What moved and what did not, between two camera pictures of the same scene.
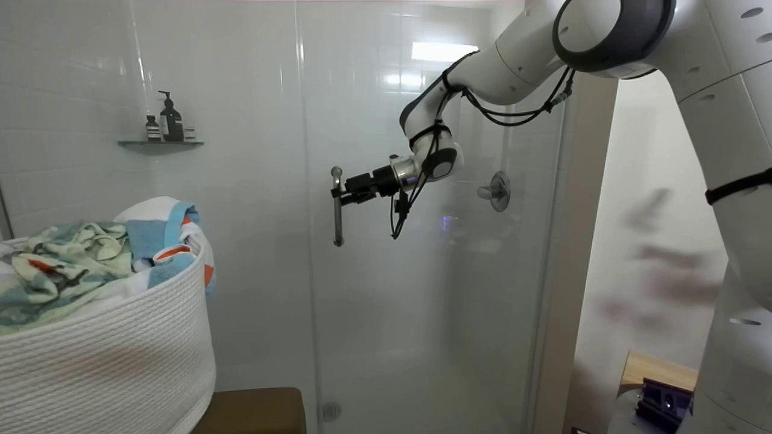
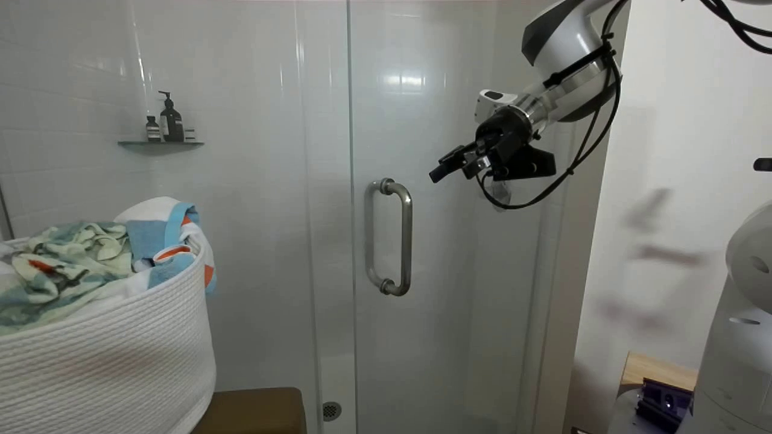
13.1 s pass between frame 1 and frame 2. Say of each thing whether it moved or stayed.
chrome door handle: moved
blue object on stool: stayed
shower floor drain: stayed
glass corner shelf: stayed
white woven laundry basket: stayed
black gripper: moved
